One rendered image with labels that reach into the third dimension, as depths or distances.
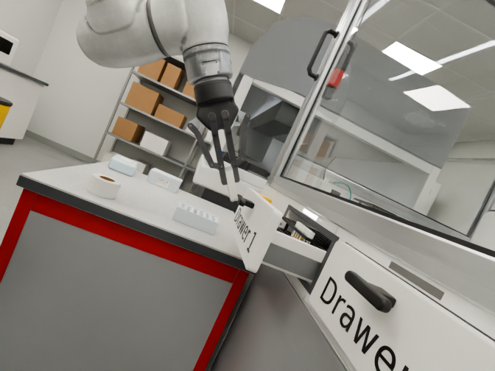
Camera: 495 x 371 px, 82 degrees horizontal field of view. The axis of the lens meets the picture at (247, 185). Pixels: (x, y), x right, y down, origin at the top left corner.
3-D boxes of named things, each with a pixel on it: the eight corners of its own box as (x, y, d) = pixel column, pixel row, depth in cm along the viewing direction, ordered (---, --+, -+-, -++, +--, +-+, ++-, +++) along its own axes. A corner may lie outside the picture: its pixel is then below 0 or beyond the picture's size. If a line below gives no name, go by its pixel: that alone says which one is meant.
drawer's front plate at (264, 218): (246, 271, 47) (274, 210, 46) (230, 224, 75) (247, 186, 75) (255, 274, 47) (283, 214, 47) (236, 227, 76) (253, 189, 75)
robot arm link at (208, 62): (231, 40, 51) (237, 74, 52) (227, 56, 60) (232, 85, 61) (180, 47, 50) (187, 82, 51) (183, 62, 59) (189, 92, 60)
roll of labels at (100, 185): (85, 192, 68) (92, 177, 68) (87, 185, 75) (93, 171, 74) (116, 201, 72) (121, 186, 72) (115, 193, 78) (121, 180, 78)
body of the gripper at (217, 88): (188, 81, 52) (199, 132, 53) (235, 74, 53) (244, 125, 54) (191, 90, 59) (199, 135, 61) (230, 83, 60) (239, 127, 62)
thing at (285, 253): (258, 263, 49) (272, 230, 48) (239, 223, 74) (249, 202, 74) (439, 333, 56) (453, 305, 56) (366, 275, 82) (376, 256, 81)
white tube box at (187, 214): (171, 218, 78) (177, 206, 78) (175, 212, 87) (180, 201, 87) (213, 235, 80) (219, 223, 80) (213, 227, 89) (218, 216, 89)
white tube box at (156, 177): (145, 181, 113) (150, 168, 113) (149, 178, 121) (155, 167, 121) (176, 193, 115) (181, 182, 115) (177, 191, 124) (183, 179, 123)
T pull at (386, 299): (378, 312, 27) (385, 299, 27) (342, 277, 35) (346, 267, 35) (408, 324, 28) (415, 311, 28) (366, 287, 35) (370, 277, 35)
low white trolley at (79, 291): (-101, 472, 66) (20, 173, 62) (44, 316, 127) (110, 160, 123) (142, 516, 77) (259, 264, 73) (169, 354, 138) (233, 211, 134)
